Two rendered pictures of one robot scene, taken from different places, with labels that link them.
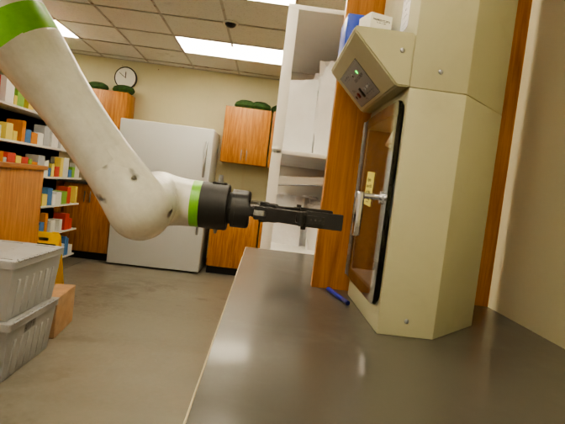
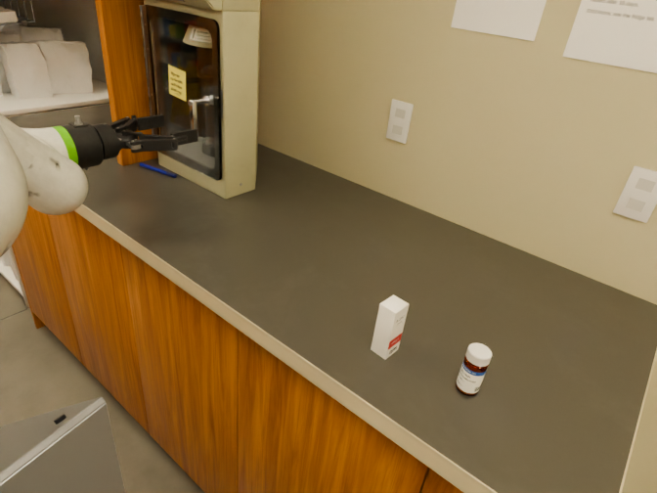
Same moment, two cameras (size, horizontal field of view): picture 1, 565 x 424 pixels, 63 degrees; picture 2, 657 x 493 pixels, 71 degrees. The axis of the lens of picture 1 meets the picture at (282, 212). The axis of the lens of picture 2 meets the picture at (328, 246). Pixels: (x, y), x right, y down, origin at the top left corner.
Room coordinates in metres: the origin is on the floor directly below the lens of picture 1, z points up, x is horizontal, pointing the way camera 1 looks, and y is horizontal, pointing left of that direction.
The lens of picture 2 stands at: (-0.06, 0.51, 1.51)
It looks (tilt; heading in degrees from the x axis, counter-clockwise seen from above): 31 degrees down; 308
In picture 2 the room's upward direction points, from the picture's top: 7 degrees clockwise
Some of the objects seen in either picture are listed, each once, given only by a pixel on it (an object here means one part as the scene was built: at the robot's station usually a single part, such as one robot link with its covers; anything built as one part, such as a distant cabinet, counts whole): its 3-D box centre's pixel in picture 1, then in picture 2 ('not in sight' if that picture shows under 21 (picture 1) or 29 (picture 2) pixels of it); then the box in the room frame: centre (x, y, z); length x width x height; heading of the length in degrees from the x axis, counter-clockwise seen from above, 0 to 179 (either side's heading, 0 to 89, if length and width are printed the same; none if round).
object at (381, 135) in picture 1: (370, 200); (183, 94); (1.04, -0.19, 1.19); 0.30 x 0.01 x 0.40; 2
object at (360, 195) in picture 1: (366, 213); (198, 115); (0.93, -0.17, 1.17); 0.05 x 0.03 x 0.10; 92
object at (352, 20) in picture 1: (363, 42); not in sight; (1.11, -0.14, 1.56); 0.10 x 0.10 x 0.09; 2
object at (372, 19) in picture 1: (373, 32); not in sight; (0.99, -0.14, 1.54); 0.05 x 0.05 x 0.06; 20
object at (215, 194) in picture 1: (216, 204); (80, 144); (0.92, 0.13, 1.15); 0.09 x 0.06 x 0.12; 2
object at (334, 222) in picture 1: (324, 220); (184, 137); (0.86, -0.08, 1.14); 0.07 x 0.01 x 0.03; 92
